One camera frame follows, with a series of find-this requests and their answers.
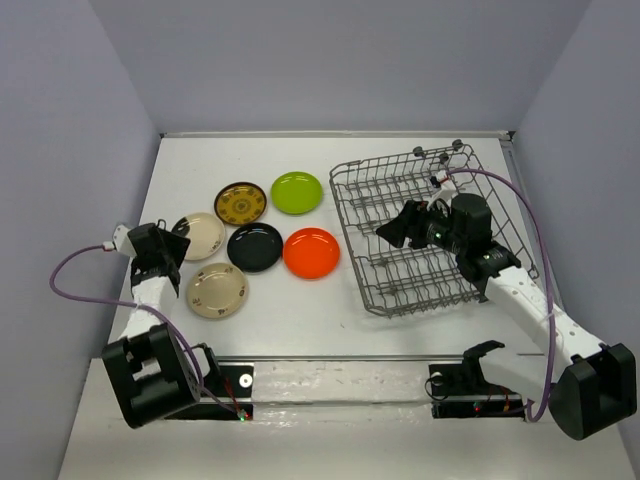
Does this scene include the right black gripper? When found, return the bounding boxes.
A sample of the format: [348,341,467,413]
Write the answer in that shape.
[374,199,466,255]

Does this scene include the cream plate with black blot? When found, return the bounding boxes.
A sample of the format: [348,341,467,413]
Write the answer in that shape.
[171,212,226,261]

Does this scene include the brown yellow patterned plate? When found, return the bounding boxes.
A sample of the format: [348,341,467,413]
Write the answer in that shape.
[213,182,267,227]

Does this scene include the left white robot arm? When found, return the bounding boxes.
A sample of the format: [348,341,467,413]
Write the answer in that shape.
[101,223,221,429]

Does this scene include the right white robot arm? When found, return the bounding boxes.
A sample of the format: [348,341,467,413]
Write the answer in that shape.
[376,193,637,440]

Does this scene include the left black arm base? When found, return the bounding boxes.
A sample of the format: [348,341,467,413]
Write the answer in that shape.
[167,362,254,422]

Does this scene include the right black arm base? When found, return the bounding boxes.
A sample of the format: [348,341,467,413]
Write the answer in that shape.
[424,340,525,420]

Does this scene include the cream plate with floral marks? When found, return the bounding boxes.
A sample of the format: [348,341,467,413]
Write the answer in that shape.
[186,262,249,320]

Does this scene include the orange plate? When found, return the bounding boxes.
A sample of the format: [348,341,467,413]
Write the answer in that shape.
[283,227,341,280]

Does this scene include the lime green plate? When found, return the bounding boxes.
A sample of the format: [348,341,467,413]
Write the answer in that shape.
[270,171,324,215]

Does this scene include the grey wire dish rack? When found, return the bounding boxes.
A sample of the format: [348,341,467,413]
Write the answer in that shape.
[329,139,540,317]

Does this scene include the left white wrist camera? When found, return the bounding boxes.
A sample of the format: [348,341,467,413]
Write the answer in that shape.
[102,223,135,258]

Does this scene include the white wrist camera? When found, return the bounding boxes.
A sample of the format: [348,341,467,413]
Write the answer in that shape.
[429,170,458,203]
[102,223,135,258]

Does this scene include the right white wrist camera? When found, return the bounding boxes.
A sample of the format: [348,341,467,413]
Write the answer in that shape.
[429,170,458,203]

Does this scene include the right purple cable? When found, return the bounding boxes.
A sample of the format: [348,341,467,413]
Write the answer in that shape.
[447,167,557,424]

